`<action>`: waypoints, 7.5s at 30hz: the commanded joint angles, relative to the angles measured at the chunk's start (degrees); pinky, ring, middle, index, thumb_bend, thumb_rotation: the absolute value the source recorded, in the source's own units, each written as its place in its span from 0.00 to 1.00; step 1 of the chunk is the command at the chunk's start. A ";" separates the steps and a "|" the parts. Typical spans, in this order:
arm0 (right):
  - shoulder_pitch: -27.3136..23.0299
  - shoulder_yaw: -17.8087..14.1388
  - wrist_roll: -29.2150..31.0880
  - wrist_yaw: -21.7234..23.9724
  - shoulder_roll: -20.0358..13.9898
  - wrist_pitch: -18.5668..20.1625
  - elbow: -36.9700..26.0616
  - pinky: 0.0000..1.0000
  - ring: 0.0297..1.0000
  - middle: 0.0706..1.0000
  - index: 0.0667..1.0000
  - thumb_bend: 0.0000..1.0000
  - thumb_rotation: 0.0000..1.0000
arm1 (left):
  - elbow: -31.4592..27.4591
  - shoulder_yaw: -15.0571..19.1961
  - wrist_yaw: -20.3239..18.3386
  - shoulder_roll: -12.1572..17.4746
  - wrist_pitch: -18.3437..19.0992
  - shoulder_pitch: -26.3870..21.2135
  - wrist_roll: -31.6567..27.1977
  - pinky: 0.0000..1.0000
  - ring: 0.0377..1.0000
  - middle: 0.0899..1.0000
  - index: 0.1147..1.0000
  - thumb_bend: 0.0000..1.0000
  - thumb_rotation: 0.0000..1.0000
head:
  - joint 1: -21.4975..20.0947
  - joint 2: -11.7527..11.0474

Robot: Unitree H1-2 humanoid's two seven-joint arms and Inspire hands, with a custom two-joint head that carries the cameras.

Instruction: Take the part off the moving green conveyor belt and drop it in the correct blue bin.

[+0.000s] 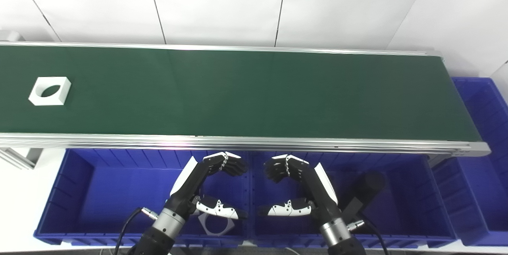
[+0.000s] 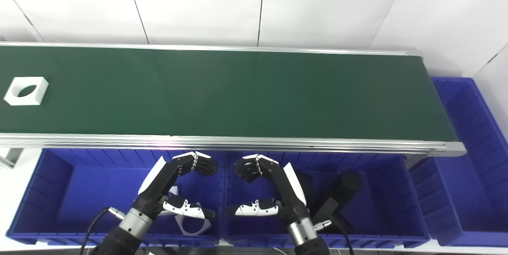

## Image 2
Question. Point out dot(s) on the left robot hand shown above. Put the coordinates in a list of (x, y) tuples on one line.
[(162, 183)]

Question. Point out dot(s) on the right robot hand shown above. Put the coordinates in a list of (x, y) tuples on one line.
[(287, 191)]

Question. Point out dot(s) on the white square part round hole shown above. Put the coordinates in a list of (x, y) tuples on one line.
[(192, 227), (12, 98)]

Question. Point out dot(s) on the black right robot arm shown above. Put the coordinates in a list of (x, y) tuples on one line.
[(311, 245)]

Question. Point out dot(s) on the green conveyor belt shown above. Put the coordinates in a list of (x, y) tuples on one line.
[(238, 92), (278, 144)]

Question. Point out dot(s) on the blue plastic bin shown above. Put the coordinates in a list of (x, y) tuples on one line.
[(87, 191), (381, 199), (472, 160)]

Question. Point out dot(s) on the aluminium conveyor leg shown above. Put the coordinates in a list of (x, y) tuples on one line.
[(10, 158)]

